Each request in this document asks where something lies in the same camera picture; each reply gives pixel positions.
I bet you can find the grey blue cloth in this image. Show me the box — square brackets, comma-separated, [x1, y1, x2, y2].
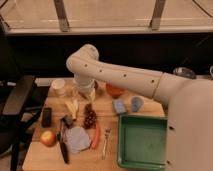
[66, 126, 91, 154]

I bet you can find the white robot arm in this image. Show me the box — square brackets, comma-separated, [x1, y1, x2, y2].
[66, 44, 213, 171]

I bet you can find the blue sponge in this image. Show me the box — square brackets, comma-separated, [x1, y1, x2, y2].
[112, 99, 127, 115]

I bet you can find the black office chair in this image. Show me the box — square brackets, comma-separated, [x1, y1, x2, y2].
[0, 75, 41, 171]

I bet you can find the purple bowl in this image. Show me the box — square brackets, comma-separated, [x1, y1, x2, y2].
[94, 80, 99, 94]

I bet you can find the silver fork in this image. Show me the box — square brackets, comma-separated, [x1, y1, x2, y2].
[101, 128, 111, 160]

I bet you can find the bunch of red grapes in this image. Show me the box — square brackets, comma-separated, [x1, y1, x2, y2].
[83, 103, 97, 129]

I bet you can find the orange carrot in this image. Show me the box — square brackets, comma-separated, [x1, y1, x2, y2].
[91, 123, 101, 149]

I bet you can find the small dark brush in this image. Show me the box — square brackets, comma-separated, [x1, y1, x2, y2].
[61, 115, 73, 128]

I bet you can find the orange bowl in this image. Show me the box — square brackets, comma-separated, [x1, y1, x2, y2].
[106, 84, 125, 98]

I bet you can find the blue cup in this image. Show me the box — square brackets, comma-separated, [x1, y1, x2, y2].
[131, 96, 144, 112]

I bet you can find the white cup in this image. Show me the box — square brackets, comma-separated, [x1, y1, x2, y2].
[51, 79, 66, 96]

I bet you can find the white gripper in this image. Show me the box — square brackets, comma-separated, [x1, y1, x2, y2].
[73, 74, 96, 102]

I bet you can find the red yellow apple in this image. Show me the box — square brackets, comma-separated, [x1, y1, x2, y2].
[40, 131, 56, 147]

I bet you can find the black handled knife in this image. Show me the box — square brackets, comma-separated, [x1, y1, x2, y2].
[57, 121, 69, 164]

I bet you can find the green tray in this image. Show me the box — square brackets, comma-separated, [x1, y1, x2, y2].
[117, 115, 167, 171]

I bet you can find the black rectangular block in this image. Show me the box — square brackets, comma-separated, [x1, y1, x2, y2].
[41, 107, 52, 128]

